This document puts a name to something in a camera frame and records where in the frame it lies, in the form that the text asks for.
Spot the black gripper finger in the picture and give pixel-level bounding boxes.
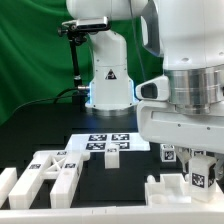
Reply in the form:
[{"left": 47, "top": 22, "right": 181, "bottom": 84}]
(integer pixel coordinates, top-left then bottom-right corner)
[
  {"left": 175, "top": 147, "right": 191, "bottom": 173},
  {"left": 215, "top": 157, "right": 224, "bottom": 180}
]

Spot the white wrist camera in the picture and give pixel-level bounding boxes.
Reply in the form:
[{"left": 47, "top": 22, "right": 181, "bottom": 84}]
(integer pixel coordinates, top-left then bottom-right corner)
[{"left": 135, "top": 75, "right": 170, "bottom": 101}]

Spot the black cable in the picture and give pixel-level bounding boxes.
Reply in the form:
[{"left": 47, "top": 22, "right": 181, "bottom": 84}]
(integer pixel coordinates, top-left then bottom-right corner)
[{"left": 13, "top": 87, "right": 89, "bottom": 113}]

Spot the green backdrop curtain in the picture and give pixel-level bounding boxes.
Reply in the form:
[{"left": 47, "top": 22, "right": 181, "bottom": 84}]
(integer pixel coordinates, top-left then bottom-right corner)
[{"left": 0, "top": 0, "right": 163, "bottom": 125}]

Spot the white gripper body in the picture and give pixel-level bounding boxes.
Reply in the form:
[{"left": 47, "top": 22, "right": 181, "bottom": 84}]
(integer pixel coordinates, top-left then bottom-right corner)
[{"left": 137, "top": 101, "right": 224, "bottom": 154}]

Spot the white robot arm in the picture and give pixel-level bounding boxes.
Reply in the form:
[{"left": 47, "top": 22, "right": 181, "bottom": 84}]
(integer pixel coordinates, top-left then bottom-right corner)
[{"left": 66, "top": 0, "right": 224, "bottom": 154}]

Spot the white chair seat part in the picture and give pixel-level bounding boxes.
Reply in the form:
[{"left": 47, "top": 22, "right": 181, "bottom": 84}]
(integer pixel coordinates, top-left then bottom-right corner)
[{"left": 145, "top": 174, "right": 198, "bottom": 207}]

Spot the white sheet with tags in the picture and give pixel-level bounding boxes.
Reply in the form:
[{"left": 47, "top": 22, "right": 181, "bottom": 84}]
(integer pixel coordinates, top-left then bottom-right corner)
[{"left": 65, "top": 132, "right": 150, "bottom": 152}]

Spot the white chair back part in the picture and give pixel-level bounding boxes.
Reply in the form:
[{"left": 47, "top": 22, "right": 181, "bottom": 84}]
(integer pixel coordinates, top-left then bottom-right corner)
[{"left": 8, "top": 150, "right": 90, "bottom": 210}]

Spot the white frame border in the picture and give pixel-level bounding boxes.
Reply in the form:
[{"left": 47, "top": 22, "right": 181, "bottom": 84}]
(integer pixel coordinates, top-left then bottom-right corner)
[{"left": 0, "top": 173, "right": 224, "bottom": 224}]

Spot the white block far left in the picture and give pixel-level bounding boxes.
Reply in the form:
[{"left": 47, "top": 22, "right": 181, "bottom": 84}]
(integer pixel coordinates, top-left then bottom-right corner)
[{"left": 0, "top": 168, "right": 17, "bottom": 207}]

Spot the black camera stand pole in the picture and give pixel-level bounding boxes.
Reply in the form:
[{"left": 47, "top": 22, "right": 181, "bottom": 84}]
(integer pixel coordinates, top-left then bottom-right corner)
[{"left": 68, "top": 34, "right": 88, "bottom": 113}]

